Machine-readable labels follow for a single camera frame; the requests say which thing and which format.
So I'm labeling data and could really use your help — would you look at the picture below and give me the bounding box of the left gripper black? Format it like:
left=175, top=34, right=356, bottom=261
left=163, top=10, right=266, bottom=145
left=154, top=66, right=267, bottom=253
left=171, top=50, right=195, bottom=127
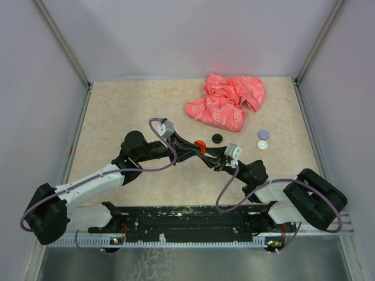
left=136, top=130, right=201, bottom=166

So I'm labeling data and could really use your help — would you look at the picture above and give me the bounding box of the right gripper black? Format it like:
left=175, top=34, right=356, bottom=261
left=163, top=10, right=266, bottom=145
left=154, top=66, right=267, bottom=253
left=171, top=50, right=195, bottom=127
left=200, top=146, right=250, bottom=184

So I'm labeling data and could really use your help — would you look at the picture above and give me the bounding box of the orange earbud charging case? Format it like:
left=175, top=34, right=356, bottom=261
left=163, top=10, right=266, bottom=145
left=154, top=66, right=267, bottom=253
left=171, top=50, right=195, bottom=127
left=194, top=140, right=207, bottom=155

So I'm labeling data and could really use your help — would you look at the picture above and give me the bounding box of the white earbud charging case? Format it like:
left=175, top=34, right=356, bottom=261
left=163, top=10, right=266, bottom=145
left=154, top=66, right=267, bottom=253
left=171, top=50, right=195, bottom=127
left=257, top=140, right=268, bottom=150

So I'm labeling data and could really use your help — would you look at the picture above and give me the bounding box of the purple earbud charging case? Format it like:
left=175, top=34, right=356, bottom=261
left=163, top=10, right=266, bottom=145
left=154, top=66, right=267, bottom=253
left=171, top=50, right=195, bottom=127
left=258, top=130, right=270, bottom=141

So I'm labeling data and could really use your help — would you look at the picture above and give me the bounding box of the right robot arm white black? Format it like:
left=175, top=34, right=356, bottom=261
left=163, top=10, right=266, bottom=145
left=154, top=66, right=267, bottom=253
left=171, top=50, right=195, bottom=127
left=200, top=144, right=347, bottom=234

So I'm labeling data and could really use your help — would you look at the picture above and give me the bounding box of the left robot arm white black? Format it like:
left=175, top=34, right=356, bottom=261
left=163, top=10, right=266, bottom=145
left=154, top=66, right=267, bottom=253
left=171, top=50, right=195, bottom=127
left=20, top=131, right=206, bottom=245

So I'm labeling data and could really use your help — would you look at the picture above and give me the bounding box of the black earbud charging case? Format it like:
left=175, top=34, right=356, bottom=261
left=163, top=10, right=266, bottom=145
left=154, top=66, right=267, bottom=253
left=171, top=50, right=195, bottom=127
left=212, top=133, right=223, bottom=144

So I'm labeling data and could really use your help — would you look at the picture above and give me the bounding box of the crumpled pink printed cloth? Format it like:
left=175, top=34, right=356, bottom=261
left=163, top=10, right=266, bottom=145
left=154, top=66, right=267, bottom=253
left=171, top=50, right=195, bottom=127
left=185, top=73, right=265, bottom=132

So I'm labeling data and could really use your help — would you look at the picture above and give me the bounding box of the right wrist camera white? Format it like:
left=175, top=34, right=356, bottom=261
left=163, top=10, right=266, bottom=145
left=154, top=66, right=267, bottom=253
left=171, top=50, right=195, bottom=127
left=224, top=143, right=243, bottom=162

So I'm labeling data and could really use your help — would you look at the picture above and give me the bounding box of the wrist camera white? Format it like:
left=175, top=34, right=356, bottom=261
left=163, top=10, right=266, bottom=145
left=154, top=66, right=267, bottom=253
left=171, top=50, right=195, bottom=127
left=156, top=118, right=175, bottom=139
left=224, top=143, right=243, bottom=162

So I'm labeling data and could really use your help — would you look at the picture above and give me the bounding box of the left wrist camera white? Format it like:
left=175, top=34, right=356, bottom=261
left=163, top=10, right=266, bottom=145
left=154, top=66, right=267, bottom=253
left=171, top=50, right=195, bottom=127
left=156, top=118, right=175, bottom=139

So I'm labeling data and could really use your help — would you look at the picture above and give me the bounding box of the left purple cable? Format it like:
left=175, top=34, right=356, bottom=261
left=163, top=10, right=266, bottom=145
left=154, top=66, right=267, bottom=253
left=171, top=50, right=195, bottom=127
left=19, top=117, right=178, bottom=232

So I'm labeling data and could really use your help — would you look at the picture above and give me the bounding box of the purple cable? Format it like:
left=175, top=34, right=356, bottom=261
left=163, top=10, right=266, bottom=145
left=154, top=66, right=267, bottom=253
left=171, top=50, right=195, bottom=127
left=19, top=117, right=178, bottom=232
left=216, top=163, right=344, bottom=234

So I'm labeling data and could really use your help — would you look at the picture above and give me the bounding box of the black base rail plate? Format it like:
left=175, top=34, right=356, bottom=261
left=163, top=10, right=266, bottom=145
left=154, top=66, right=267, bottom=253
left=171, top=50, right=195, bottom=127
left=88, top=204, right=296, bottom=243

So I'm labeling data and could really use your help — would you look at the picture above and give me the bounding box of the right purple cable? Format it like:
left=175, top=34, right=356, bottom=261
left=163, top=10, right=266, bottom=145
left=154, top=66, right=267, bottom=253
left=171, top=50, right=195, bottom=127
left=216, top=163, right=344, bottom=234

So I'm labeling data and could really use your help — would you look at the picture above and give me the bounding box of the right aluminium frame post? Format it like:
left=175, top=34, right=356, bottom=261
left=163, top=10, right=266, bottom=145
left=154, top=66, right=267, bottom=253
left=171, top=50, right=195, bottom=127
left=294, top=0, right=345, bottom=85

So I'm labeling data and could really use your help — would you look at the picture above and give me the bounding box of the aluminium frame post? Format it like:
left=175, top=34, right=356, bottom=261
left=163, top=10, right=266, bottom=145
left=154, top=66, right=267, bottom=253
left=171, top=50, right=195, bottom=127
left=294, top=0, right=345, bottom=85
left=32, top=0, right=92, bottom=88

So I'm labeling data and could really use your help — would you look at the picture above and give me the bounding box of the white slotted cable duct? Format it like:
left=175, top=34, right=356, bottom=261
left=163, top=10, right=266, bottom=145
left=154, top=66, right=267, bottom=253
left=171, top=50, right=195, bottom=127
left=49, top=235, right=281, bottom=248

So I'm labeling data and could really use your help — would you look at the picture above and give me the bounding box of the left aluminium frame post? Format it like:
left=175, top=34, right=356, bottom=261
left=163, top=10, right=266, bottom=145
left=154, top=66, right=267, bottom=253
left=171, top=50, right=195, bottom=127
left=32, top=0, right=92, bottom=88

